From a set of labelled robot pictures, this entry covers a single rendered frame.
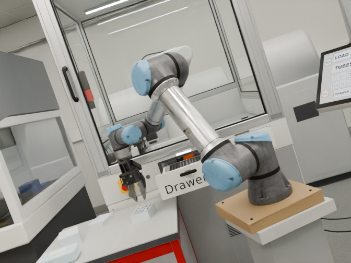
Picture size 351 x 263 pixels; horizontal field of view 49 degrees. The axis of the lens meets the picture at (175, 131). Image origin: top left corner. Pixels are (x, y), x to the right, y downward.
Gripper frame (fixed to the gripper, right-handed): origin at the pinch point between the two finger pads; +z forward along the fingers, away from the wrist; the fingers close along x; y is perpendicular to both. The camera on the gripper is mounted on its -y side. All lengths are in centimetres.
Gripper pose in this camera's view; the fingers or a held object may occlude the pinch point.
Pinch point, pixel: (140, 197)
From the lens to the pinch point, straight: 182.8
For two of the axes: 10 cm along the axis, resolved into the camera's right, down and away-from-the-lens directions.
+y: -1.7, 1.6, -9.7
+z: 3.2, 9.4, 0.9
